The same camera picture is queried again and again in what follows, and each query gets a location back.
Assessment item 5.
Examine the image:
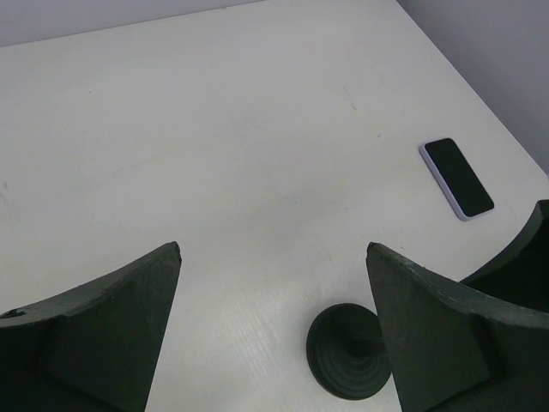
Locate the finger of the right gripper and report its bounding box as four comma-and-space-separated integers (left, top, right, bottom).
461, 200, 548, 312

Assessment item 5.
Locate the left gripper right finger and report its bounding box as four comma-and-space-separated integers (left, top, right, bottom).
366, 243, 548, 411

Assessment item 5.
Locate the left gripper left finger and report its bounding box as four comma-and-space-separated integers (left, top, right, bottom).
1, 242, 182, 411

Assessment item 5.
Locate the phone with lilac case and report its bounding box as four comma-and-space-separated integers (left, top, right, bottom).
419, 137, 495, 221

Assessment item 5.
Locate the black phone stand corner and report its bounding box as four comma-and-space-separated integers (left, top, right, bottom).
305, 303, 391, 401

